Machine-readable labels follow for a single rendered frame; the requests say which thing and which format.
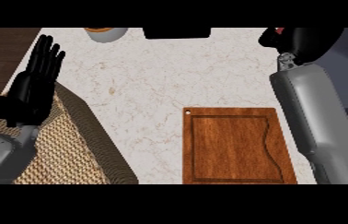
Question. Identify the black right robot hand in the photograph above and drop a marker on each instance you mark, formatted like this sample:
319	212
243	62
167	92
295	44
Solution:
308	41

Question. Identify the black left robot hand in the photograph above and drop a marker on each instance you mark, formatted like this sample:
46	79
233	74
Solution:
34	89

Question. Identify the red bell pepper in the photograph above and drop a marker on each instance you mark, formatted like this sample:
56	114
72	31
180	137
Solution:
280	30

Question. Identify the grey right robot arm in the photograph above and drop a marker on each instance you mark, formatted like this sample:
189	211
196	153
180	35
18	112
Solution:
313	117

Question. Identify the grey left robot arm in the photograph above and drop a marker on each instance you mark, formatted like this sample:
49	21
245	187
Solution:
12	147

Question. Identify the grey pot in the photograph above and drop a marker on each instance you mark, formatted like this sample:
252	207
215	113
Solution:
106	34

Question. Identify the brown wooden cutting board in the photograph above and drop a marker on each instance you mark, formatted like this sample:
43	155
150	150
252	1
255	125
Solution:
230	144

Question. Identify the woven wicker basket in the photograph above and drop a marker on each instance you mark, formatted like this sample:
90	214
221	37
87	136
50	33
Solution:
72	147

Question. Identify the black appliance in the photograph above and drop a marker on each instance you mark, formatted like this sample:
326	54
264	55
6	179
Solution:
177	32

